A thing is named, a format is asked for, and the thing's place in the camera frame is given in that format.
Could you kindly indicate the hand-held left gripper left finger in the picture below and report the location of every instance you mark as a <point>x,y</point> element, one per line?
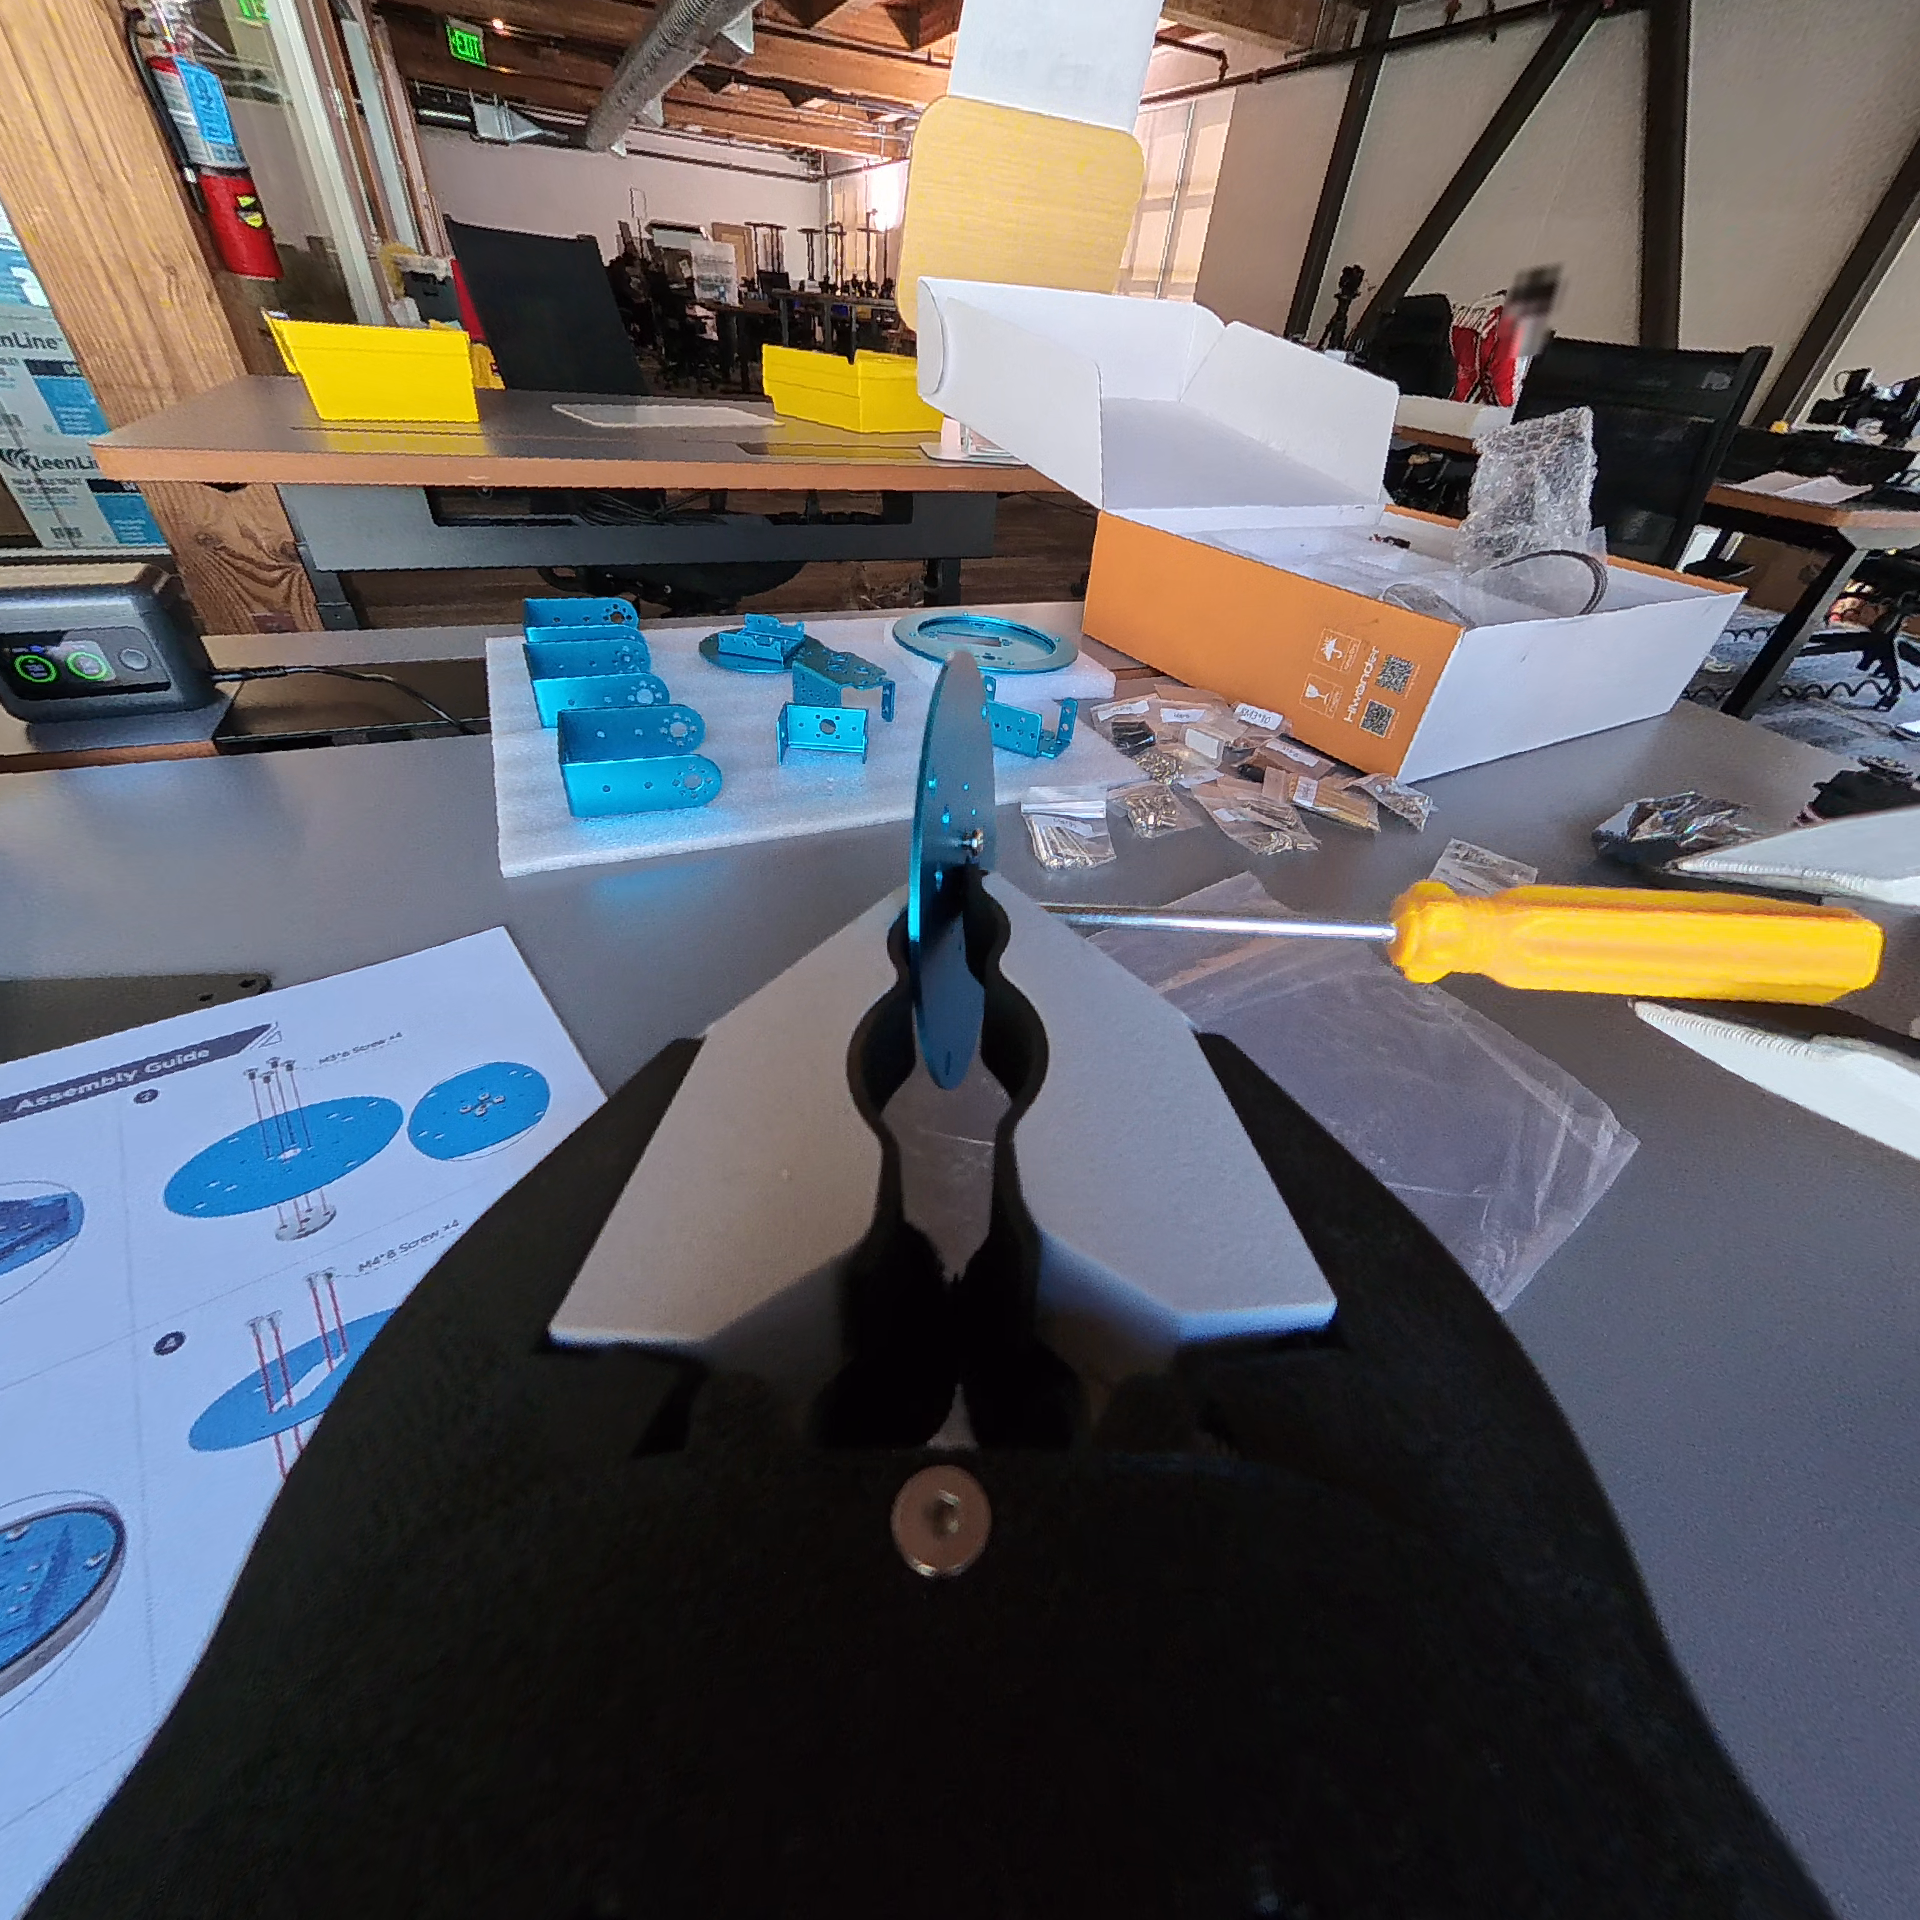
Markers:
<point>721,1201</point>

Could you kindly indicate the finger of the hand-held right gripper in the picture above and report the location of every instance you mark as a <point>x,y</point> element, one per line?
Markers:
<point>1844,1095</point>
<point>1844,863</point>

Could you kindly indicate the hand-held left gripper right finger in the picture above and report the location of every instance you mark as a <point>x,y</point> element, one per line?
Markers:
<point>1170,1201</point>

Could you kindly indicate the blue round metal plate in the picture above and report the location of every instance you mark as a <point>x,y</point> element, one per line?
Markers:
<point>949,841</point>

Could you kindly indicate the wood-edged grey desk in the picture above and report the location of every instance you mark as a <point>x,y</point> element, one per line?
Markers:
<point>374,439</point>

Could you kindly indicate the crumpled dark plastic wrap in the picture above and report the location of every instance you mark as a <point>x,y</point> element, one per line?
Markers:
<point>1673,833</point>

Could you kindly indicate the clear plastic bag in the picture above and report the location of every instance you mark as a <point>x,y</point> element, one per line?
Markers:
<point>1350,1081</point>

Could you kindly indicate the assembly guide paper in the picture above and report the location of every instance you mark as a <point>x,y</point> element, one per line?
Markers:
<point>450,1050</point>

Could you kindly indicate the white foam sheet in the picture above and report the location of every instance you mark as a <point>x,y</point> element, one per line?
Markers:
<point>675,841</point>

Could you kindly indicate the pile of small screw bags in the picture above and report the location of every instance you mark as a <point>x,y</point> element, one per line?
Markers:
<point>1274,780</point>

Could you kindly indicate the bubble wrap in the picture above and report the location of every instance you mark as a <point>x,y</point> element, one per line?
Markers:
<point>1531,480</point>

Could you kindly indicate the orange and white cardboard box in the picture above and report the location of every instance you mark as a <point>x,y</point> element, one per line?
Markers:
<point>1231,644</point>

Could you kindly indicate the black metal plate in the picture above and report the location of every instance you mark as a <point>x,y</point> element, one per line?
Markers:
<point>121,1013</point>

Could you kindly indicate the yellow storage bin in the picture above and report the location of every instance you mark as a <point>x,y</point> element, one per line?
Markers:
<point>841,393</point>
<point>374,374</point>

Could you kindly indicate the grey portable power station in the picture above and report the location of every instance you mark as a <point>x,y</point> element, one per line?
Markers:
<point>91,609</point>

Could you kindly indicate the stack of printed cardboard boxes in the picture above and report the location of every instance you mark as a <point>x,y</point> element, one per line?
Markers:
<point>60,450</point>

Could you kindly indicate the yellow rounded sign board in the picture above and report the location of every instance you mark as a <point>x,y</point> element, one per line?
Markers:
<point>1020,211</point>

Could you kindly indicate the red fire extinguisher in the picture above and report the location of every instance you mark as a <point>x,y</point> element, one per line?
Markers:
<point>240,225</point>

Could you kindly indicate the grey finned ceiling tube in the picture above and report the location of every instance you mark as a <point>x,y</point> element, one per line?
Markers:
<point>660,75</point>

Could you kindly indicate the white card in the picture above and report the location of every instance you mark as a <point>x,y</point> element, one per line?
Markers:
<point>1050,61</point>

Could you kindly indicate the green exit sign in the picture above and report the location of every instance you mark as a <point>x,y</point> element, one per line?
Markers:
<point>468,41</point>

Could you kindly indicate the wooden pillar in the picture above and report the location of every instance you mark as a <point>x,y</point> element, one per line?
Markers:
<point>74,120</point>

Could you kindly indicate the large blue U bracket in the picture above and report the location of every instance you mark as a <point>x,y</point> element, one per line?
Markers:
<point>584,657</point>
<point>622,739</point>
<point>579,615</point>
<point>638,788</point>
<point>592,698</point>

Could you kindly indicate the dark blue perforated bracket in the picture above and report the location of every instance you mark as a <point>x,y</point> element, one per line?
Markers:
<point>841,669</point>

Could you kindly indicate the small blue angled bracket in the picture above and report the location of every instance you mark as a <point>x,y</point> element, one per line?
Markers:
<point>758,643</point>

